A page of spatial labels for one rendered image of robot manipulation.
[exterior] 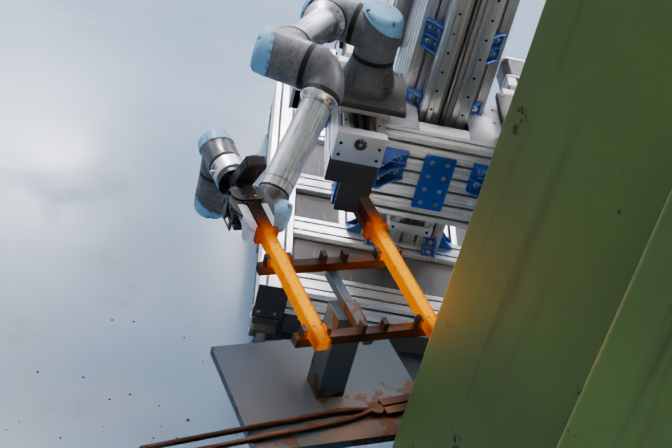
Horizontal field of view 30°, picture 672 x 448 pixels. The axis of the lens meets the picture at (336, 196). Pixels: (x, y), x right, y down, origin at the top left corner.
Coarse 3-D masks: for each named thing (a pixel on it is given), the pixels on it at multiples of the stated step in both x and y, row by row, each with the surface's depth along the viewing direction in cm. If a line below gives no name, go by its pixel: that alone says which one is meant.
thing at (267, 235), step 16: (256, 208) 256; (256, 240) 251; (272, 240) 249; (272, 256) 245; (288, 272) 241; (288, 288) 238; (304, 304) 234; (304, 320) 231; (320, 320) 231; (320, 336) 228
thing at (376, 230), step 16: (368, 208) 264; (368, 224) 260; (384, 224) 261; (384, 240) 257; (384, 256) 255; (400, 256) 254; (400, 272) 249; (400, 288) 248; (416, 288) 246; (416, 304) 242; (432, 320) 239
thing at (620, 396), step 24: (648, 264) 150; (648, 288) 150; (624, 312) 154; (648, 312) 150; (624, 336) 154; (648, 336) 151; (600, 360) 159; (624, 360) 155; (648, 360) 151; (600, 384) 159; (624, 384) 155; (648, 384) 151; (576, 408) 164; (600, 408) 160; (624, 408) 155; (648, 408) 151; (576, 432) 164; (600, 432) 160; (624, 432) 156; (648, 432) 152
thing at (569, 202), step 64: (576, 0) 174; (640, 0) 162; (576, 64) 175; (640, 64) 163; (512, 128) 190; (576, 128) 176; (640, 128) 164; (512, 192) 191; (576, 192) 177; (640, 192) 165; (512, 256) 192; (576, 256) 178; (640, 256) 166; (448, 320) 210; (512, 320) 193; (576, 320) 179; (448, 384) 211; (512, 384) 194; (576, 384) 180
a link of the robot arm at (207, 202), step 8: (200, 176) 277; (200, 184) 278; (208, 184) 276; (200, 192) 278; (208, 192) 277; (216, 192) 277; (200, 200) 279; (208, 200) 278; (216, 200) 277; (200, 208) 280; (208, 208) 279; (216, 208) 279; (208, 216) 281; (216, 216) 281
